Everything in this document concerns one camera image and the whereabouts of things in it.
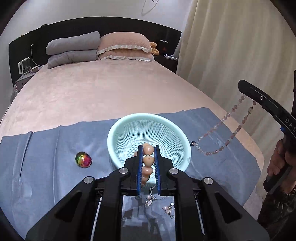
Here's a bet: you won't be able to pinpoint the iridescent round gem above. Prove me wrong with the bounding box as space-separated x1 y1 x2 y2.
75 152 92 168

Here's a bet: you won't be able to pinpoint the black nightstand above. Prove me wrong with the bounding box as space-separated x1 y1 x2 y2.
154 54 178 74

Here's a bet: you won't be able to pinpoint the upper grey pillow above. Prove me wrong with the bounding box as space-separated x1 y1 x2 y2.
46 31 100 55

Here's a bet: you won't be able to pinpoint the lower grey pillow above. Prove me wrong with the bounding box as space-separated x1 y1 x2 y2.
47 49 97 69

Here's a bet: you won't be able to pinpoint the mint green mesh basket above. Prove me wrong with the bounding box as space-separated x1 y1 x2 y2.
107 113 192 171

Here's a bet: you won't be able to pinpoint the right hand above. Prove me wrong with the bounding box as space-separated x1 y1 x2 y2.
267 139 296 194

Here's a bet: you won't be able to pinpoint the pink bead necklace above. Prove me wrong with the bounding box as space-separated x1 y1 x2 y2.
196 95 257 155

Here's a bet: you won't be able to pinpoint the silver hoop bangles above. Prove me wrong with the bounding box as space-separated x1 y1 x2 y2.
149 185 161 199

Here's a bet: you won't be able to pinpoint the pearl earring cluster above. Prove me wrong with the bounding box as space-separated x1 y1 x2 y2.
145 194 155 207

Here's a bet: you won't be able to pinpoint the upper pink ruffled pillow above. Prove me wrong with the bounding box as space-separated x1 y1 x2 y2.
97 32 152 55

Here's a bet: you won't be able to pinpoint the beige curtain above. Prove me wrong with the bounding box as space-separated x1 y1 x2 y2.
176 0 296 149

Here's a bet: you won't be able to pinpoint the pink bed cover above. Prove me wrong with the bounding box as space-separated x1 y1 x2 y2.
0 57 265 220

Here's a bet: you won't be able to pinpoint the black headboard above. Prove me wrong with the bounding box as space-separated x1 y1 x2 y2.
8 16 181 85

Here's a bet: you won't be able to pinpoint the pink ruffled pillow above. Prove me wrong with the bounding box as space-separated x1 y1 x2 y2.
99 50 154 62
97 32 152 55

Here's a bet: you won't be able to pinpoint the peach bead bracelet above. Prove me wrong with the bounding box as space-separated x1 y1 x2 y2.
133 143 155 186

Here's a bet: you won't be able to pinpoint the lower pink ruffled pillow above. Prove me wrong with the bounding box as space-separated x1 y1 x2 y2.
99 50 154 62

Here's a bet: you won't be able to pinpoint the grey pillow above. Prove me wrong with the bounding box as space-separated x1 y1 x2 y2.
46 31 100 55
47 49 97 69

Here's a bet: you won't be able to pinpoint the blue cloth mat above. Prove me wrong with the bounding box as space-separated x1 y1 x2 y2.
1 120 261 240

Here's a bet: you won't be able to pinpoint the white kettle appliance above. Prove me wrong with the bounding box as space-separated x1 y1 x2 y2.
18 57 32 75

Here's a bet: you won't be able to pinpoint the brown teddy bear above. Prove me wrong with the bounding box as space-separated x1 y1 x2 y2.
150 42 159 56

